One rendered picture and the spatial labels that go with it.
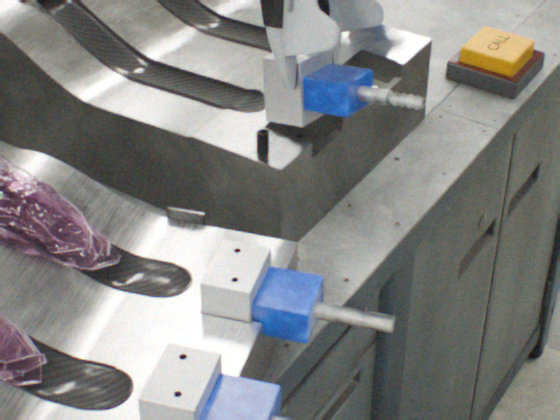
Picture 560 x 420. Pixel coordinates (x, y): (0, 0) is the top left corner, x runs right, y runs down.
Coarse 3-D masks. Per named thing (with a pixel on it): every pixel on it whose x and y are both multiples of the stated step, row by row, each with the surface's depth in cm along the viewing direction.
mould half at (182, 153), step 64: (0, 0) 94; (128, 0) 100; (256, 0) 106; (0, 64) 93; (64, 64) 92; (192, 64) 95; (256, 64) 95; (0, 128) 98; (64, 128) 93; (128, 128) 88; (192, 128) 86; (256, 128) 85; (384, 128) 96; (128, 192) 92; (192, 192) 88; (256, 192) 83; (320, 192) 88
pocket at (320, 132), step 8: (320, 120) 89; (328, 120) 89; (336, 120) 88; (272, 128) 87; (280, 128) 88; (288, 128) 90; (296, 128) 91; (304, 128) 91; (312, 128) 90; (320, 128) 90; (328, 128) 89; (336, 128) 88; (288, 136) 90; (296, 136) 90; (304, 136) 90; (312, 136) 90; (320, 136) 90; (328, 136) 88; (336, 136) 88; (320, 144) 86
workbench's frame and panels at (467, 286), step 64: (512, 128) 108; (448, 192) 96; (512, 192) 139; (448, 256) 123; (512, 256) 151; (448, 320) 132; (512, 320) 164; (320, 384) 101; (384, 384) 114; (448, 384) 143
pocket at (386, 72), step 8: (352, 56) 96; (360, 56) 97; (368, 56) 97; (376, 56) 97; (384, 56) 96; (344, 64) 95; (352, 64) 97; (360, 64) 98; (368, 64) 98; (376, 64) 97; (384, 64) 97; (392, 64) 96; (400, 64) 95; (376, 72) 97; (384, 72) 97; (392, 72) 96; (400, 72) 96; (376, 80) 98; (384, 80) 97; (392, 80) 96; (384, 88) 94
